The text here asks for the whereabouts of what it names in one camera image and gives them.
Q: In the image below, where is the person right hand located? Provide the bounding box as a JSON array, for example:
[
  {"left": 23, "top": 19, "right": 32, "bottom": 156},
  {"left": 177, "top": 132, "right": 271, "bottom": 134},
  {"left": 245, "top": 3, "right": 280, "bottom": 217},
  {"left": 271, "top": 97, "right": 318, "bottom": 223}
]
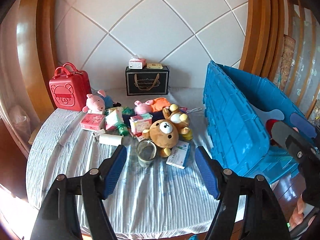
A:
[{"left": 289, "top": 196, "right": 305, "bottom": 229}]

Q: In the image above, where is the large brown bear plush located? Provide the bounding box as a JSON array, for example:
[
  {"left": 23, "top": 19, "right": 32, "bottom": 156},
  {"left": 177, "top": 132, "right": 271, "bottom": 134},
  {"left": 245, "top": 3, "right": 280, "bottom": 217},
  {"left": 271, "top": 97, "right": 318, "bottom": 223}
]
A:
[{"left": 142, "top": 119, "right": 179, "bottom": 158}]

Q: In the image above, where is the pink pig plush blue shirt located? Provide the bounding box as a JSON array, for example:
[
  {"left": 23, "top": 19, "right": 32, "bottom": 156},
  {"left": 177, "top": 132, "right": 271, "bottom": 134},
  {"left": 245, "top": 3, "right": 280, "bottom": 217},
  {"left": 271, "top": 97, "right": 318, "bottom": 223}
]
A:
[{"left": 82, "top": 89, "right": 121, "bottom": 114}]

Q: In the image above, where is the paracetamol tablets box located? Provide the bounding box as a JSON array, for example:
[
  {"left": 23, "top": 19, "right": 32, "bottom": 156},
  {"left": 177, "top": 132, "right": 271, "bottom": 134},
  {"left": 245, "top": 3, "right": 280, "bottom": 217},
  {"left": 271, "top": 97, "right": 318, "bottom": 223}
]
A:
[{"left": 166, "top": 140, "right": 190, "bottom": 169}]

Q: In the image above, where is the pink pig plush orange shirt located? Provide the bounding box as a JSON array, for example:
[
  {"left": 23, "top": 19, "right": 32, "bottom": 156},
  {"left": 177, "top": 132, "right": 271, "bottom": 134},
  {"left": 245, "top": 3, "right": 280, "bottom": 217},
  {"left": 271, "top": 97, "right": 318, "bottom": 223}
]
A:
[{"left": 134, "top": 98, "right": 171, "bottom": 115}]

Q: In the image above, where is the small brown bear plush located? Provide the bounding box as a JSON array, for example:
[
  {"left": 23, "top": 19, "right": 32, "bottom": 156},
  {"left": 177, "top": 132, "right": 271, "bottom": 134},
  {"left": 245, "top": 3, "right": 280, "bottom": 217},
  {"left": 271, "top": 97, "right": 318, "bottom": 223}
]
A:
[{"left": 162, "top": 104, "right": 190, "bottom": 135}]

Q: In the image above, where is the pink white tissue box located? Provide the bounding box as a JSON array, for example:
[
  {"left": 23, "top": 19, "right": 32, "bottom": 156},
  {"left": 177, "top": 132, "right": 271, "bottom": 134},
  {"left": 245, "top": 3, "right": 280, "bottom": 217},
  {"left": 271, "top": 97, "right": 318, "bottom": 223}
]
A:
[{"left": 128, "top": 57, "right": 146, "bottom": 69}]

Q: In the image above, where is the pig plush red dress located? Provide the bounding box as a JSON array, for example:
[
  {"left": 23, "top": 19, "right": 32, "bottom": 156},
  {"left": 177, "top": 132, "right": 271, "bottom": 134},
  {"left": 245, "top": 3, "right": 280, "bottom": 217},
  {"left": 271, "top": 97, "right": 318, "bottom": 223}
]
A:
[{"left": 265, "top": 119, "right": 279, "bottom": 146}]

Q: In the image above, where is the white cardboard tube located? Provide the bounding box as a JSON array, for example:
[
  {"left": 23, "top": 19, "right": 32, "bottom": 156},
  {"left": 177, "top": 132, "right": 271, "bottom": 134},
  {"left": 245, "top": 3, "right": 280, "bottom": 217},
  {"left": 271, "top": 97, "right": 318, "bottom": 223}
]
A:
[{"left": 99, "top": 134, "right": 123, "bottom": 146}]

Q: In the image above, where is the green jar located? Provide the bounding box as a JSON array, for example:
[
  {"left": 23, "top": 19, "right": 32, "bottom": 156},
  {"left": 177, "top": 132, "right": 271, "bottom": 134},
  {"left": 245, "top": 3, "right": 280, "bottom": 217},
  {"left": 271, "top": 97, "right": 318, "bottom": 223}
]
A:
[{"left": 117, "top": 122, "right": 129, "bottom": 136}]

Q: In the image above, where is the black gift bag box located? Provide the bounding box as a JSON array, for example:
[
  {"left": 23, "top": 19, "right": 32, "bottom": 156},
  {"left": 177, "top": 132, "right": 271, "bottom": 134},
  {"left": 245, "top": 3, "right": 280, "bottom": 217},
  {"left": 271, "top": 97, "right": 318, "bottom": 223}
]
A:
[{"left": 125, "top": 66, "right": 170, "bottom": 96}]

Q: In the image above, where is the blue plastic storage crate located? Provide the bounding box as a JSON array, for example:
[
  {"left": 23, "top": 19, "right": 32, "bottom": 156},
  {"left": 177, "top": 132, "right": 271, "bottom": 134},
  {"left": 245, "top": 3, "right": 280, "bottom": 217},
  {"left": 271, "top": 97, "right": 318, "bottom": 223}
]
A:
[{"left": 203, "top": 60, "right": 320, "bottom": 184}]

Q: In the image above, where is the teal pink tissue pack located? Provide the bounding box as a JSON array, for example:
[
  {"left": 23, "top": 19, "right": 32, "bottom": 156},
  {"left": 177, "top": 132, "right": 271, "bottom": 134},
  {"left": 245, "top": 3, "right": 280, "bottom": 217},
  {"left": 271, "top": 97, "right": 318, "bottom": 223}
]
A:
[{"left": 105, "top": 109, "right": 124, "bottom": 131}]

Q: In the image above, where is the small barcode white box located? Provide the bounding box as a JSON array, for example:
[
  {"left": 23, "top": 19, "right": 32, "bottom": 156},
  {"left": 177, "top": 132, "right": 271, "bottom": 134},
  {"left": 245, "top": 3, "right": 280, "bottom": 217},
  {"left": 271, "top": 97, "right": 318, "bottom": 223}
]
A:
[{"left": 92, "top": 129, "right": 106, "bottom": 141}]

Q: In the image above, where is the clear plastic bag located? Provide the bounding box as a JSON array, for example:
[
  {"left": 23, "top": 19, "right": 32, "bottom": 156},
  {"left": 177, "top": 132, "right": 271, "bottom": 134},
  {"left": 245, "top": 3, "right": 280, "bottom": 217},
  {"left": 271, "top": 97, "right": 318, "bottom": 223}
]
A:
[{"left": 9, "top": 105, "right": 31, "bottom": 141}]

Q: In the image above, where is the white plastic clip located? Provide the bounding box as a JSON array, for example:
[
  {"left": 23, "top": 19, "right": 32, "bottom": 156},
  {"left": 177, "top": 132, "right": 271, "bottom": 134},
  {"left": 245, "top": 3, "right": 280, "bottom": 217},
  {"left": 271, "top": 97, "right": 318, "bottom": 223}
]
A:
[{"left": 186, "top": 107, "right": 202, "bottom": 114}]

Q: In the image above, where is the red piggy suitcase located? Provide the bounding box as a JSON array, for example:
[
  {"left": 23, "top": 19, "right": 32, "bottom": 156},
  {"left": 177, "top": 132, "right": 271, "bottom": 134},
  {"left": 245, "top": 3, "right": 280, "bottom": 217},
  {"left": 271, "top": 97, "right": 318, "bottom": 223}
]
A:
[{"left": 49, "top": 62, "right": 92, "bottom": 111}]

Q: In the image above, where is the small yellow box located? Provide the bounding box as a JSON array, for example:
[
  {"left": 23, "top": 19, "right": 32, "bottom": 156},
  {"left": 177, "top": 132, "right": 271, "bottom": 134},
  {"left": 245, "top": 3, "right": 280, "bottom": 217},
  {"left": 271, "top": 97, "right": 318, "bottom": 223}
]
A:
[{"left": 146, "top": 63, "right": 163, "bottom": 69}]

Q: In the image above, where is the pink flower tissue pack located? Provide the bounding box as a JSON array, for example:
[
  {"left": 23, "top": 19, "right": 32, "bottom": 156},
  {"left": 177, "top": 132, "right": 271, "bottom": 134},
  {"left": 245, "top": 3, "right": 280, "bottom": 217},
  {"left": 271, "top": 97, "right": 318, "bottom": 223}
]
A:
[{"left": 80, "top": 114, "right": 105, "bottom": 131}]

